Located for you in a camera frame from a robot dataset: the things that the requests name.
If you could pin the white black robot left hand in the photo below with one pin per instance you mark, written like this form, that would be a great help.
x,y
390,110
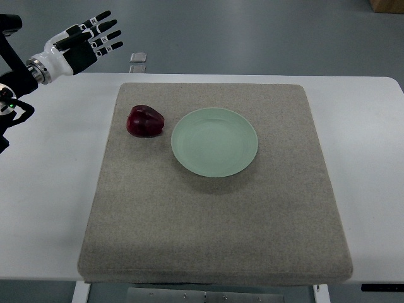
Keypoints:
x,y
75,49

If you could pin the dark red apple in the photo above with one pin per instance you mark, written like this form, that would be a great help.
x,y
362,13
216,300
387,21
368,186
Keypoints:
x,y
145,122

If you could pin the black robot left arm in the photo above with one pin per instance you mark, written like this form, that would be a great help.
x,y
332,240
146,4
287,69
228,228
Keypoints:
x,y
16,83

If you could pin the pale green round plate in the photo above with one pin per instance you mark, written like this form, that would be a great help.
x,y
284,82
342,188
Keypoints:
x,y
214,142

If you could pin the clear floor marker lower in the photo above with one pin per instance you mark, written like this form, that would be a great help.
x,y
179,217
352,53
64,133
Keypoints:
x,y
137,68

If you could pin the beige fabric mat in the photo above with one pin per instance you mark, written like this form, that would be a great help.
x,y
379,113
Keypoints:
x,y
274,223

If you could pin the white left table leg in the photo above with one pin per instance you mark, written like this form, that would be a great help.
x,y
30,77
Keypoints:
x,y
81,292

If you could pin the white table leg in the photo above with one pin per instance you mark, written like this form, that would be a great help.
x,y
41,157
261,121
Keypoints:
x,y
81,292
321,293

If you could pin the cardboard box corner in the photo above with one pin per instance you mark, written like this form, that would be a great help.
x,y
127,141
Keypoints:
x,y
387,6

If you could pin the white right table leg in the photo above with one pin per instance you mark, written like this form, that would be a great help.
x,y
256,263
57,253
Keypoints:
x,y
321,293

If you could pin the black table control panel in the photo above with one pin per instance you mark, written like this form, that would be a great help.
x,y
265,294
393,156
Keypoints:
x,y
375,287

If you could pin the grey metal base plate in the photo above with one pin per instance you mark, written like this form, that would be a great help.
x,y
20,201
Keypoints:
x,y
147,295

